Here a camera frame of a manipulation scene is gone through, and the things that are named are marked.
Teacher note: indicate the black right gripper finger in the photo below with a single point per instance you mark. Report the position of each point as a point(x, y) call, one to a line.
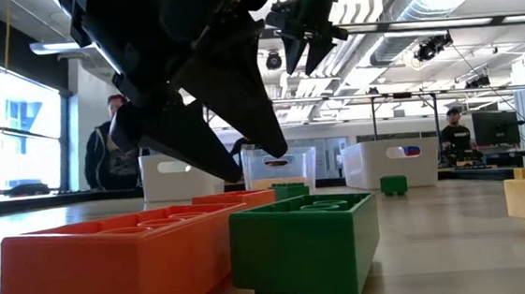
point(293, 53)
point(316, 51)

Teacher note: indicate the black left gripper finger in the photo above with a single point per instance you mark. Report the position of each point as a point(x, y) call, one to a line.
point(235, 102)
point(186, 134)

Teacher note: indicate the red-orange building block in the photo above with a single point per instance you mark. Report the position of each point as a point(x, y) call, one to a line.
point(233, 198)
point(113, 271)

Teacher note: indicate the green building block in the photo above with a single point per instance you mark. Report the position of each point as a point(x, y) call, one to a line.
point(291, 190)
point(299, 252)
point(393, 185)

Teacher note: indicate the black ceiling spotlight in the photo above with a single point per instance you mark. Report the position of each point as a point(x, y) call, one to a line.
point(273, 60)
point(433, 46)

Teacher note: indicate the person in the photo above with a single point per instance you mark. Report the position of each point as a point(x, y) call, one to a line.
point(455, 136)
point(241, 145)
point(102, 164)

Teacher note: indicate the white plastic bin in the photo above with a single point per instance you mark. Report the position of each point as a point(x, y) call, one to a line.
point(367, 171)
point(172, 187)

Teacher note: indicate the clear plastic bin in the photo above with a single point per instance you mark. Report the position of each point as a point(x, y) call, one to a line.
point(301, 162)

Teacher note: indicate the long black light bar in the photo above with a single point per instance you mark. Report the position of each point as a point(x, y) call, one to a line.
point(445, 23)

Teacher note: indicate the large bright window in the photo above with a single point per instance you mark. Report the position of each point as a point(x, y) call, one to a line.
point(24, 156)

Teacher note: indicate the black monitor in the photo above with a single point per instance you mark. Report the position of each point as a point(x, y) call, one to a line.
point(495, 127)

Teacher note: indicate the black metal station frame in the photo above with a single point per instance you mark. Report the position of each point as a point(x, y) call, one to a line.
point(401, 94)

